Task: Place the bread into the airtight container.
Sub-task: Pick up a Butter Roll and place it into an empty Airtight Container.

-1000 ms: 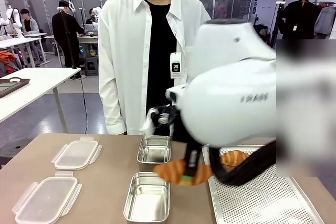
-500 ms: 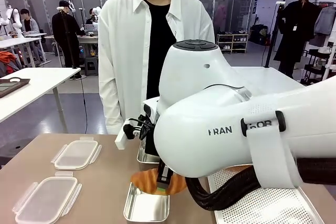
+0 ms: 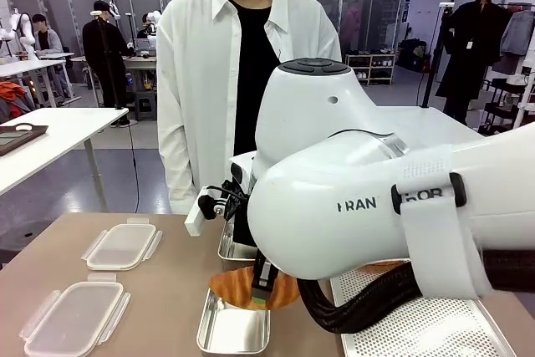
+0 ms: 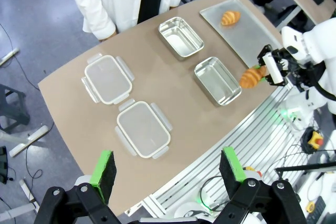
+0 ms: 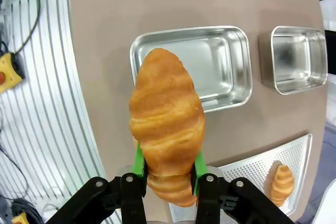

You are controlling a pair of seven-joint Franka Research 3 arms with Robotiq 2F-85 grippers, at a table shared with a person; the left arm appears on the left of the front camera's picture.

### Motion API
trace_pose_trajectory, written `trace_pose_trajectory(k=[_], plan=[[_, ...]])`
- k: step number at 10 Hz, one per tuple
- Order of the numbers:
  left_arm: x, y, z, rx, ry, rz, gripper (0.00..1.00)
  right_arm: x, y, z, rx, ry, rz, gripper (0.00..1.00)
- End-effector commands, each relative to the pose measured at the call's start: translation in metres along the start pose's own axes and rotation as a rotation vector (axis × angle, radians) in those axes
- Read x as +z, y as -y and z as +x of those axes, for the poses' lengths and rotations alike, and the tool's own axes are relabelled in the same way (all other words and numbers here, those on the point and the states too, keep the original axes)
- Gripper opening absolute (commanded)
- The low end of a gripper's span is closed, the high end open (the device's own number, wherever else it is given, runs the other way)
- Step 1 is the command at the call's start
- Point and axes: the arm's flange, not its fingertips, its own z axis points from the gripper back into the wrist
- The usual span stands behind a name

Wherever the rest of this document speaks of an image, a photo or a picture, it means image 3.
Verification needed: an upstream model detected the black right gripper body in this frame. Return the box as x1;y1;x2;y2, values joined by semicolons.
232;196;262;247

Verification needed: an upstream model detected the striped golden croissant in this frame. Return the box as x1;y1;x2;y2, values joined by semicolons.
208;267;301;311

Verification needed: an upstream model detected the clear plastic clip lid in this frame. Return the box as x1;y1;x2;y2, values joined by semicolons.
18;273;132;357
81;217;164;272

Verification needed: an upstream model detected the person's right forearm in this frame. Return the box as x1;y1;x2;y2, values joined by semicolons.
157;118;196;214

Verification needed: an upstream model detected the rectangular steel container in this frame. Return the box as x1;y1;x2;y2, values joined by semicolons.
217;217;261;263
196;288;272;354

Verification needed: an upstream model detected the person in white shirt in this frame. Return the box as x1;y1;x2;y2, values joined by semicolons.
155;0;344;216

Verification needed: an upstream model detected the grey step stool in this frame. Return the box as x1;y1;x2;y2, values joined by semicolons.
135;93;158;122

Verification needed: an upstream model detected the perforated aluminium baking tray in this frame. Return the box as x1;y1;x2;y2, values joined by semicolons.
329;263;517;357

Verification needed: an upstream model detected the wooden shoe rack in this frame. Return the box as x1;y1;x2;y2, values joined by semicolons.
344;52;398;86

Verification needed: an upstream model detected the white table with grey leg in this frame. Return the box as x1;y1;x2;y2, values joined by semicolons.
0;107;130;212

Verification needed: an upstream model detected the person in black with cap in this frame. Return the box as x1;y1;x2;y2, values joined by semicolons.
81;0;137;129

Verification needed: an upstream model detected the large white rounded table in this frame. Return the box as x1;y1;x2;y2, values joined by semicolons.
374;105;488;143

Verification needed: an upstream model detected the brown wooden tray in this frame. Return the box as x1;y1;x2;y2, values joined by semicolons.
0;122;49;157

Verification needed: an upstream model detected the black pole stand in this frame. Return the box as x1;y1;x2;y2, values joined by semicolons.
420;3;456;109

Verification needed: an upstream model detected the orange cloth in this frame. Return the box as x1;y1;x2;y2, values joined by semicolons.
0;80;35;120

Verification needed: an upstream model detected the seated person in grey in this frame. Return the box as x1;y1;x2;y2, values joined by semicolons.
32;14;71;104

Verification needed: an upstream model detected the white background desk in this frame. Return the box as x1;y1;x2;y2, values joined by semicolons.
0;58;77;108

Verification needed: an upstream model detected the person in black coat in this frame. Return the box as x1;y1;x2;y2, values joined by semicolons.
435;0;513;127

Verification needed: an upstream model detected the hanging grey jacket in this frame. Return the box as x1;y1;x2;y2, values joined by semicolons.
499;9;535;57

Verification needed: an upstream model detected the black knob with cables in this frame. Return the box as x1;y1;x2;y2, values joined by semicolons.
197;179;252;222

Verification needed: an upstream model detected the white flat bracket plate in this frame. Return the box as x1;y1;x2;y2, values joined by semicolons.
185;196;211;237

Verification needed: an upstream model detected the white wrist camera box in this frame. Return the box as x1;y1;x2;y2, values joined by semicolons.
228;150;257;198

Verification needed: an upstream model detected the black corrugated cable bundle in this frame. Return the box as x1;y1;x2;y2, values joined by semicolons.
297;247;535;335

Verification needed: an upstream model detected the white velcro strap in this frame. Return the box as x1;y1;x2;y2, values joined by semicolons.
391;150;493;300

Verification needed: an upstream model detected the black wire cart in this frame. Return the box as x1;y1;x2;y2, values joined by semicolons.
477;76;528;141

